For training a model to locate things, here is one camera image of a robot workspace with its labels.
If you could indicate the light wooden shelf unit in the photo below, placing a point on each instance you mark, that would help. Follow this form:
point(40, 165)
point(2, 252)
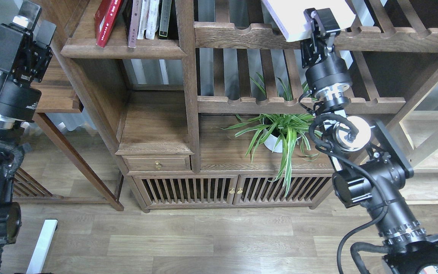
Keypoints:
point(415, 129)

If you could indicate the white metal base bar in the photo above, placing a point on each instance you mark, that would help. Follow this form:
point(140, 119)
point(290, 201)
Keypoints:
point(42, 247)

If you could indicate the dark wooden bookshelf cabinet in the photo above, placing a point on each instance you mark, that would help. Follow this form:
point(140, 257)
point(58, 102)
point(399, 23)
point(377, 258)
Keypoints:
point(166, 100)

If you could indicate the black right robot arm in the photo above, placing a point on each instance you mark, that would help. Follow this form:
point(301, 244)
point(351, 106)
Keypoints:
point(369, 167)

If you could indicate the white plant pot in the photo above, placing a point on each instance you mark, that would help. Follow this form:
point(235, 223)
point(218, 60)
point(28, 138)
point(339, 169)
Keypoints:
point(274, 142)

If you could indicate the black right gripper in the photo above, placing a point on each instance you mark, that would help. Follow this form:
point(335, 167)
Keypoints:
point(323, 67)

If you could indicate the maroon book with white characters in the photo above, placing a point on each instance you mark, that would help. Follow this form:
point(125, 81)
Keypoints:
point(134, 21)

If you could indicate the dark green upright book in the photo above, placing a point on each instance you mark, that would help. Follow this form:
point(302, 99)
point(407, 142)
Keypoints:
point(165, 12)

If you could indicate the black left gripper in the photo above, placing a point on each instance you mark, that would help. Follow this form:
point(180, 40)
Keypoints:
point(23, 59)

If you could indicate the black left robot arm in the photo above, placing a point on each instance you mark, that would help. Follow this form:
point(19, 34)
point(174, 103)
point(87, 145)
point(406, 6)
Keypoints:
point(11, 158)

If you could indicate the brass drawer knob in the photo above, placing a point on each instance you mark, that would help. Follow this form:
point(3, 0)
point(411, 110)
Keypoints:
point(158, 165)

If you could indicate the red book with photos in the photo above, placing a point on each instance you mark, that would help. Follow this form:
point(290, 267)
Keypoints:
point(105, 18)

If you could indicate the green spider plant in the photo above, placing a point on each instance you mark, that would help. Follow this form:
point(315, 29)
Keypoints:
point(297, 130)

